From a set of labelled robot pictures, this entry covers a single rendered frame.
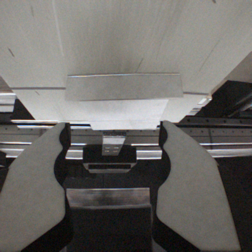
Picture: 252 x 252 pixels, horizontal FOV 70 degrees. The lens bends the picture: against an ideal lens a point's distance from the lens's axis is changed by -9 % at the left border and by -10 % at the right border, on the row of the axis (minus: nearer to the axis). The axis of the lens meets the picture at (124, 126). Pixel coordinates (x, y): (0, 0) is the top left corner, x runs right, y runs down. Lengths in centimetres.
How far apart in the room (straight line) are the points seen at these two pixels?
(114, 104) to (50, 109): 7
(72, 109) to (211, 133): 45
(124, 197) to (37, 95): 15
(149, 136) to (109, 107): 32
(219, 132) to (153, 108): 42
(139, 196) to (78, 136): 29
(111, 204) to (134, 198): 3
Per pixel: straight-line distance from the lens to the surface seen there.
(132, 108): 20
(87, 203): 25
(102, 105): 20
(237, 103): 68
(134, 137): 51
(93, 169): 44
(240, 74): 44
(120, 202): 25
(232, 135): 63
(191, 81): 17
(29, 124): 28
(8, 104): 31
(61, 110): 22
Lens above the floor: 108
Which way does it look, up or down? 19 degrees down
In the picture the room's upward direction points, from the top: 178 degrees clockwise
